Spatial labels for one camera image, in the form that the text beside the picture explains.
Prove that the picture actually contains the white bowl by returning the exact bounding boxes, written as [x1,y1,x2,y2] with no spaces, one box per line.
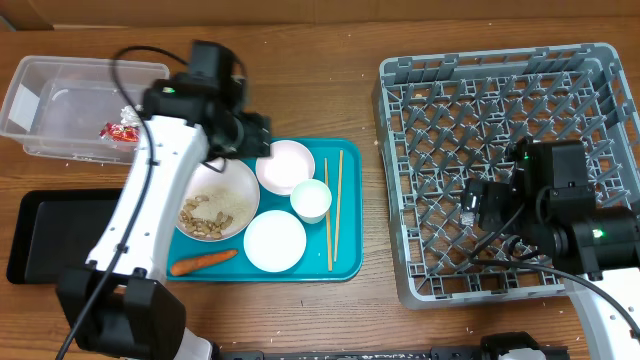
[243,210,307,273]
[255,140,315,196]

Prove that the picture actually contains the white cup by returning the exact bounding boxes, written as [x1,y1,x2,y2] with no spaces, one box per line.
[290,179,332,224]

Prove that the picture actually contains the wooden chopstick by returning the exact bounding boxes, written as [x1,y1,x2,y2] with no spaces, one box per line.
[333,150,344,263]
[324,158,333,272]

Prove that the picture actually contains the white tissue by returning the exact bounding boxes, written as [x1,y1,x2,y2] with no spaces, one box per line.
[120,105,141,127]

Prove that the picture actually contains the red snack wrapper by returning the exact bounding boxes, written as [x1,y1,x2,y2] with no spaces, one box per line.
[99,123,139,143]

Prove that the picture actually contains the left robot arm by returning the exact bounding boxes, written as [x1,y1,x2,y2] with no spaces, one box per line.
[56,40,272,359]

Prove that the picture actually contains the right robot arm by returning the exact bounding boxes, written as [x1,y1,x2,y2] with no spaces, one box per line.
[460,137,639,359]

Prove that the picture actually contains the grey dishwasher rack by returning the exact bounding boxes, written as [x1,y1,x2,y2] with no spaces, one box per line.
[373,43,639,310]

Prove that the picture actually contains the pile of white rice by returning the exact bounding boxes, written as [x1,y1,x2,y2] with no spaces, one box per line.
[191,186,253,226]

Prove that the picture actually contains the white plate with food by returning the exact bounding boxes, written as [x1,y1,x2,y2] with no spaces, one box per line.
[177,160,260,242]

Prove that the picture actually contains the pile of peanut shells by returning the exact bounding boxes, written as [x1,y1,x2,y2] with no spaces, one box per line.
[178,195,234,240]

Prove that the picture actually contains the teal serving tray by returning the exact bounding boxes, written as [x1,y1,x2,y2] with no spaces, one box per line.
[168,138,363,282]

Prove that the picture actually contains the orange carrot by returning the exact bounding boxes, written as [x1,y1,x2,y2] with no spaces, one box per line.
[170,249,238,276]

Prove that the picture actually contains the clear plastic storage bin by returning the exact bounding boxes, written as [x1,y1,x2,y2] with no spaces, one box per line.
[0,55,171,165]

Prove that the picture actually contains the black plastic tray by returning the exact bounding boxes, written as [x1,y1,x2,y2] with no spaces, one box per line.
[6,189,121,284]

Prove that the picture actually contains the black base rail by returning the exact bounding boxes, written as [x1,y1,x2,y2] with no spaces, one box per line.
[215,346,570,360]

